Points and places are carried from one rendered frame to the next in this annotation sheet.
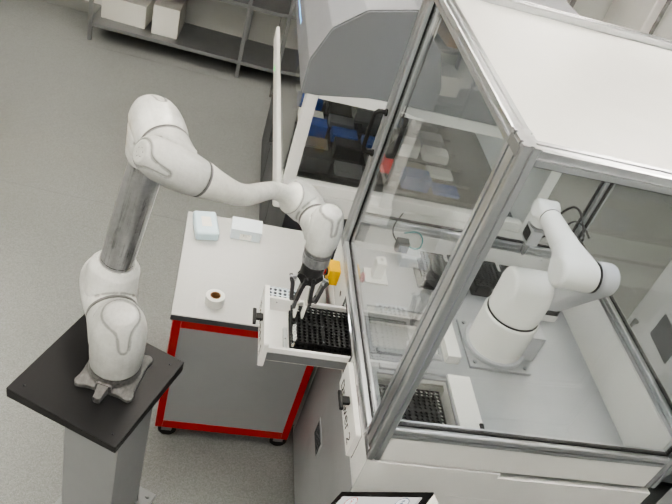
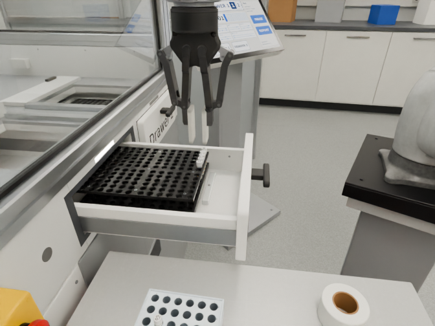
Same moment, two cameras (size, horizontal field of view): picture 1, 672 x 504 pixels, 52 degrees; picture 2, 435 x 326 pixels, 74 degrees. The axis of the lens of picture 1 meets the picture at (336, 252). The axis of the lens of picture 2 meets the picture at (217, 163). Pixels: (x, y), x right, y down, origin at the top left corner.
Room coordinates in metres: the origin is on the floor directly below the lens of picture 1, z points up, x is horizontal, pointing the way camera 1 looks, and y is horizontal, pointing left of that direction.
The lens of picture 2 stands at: (2.15, 0.29, 1.22)
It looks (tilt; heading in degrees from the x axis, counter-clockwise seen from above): 31 degrees down; 203
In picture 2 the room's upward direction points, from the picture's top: straight up
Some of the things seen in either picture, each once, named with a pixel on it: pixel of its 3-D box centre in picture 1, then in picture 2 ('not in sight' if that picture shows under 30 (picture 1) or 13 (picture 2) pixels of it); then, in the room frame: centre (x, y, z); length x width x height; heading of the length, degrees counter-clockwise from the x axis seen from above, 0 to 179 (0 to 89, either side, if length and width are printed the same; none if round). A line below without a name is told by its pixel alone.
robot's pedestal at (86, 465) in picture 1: (106, 451); (374, 275); (1.35, 0.53, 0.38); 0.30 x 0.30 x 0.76; 81
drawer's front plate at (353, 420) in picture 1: (349, 407); (159, 119); (1.46, -0.20, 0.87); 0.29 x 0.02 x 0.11; 16
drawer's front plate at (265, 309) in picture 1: (263, 324); (245, 186); (1.69, 0.15, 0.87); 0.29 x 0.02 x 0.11; 16
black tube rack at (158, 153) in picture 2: (320, 333); (151, 181); (1.75, -0.04, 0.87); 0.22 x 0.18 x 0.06; 106
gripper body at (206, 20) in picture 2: (311, 273); (195, 36); (1.69, 0.05, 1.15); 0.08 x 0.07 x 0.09; 106
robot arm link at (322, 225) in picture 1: (323, 226); not in sight; (1.71, 0.06, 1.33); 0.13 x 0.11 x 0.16; 36
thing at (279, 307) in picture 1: (322, 334); (147, 182); (1.75, -0.05, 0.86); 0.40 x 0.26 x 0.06; 106
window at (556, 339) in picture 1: (612, 338); not in sight; (1.39, -0.73, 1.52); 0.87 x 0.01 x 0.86; 106
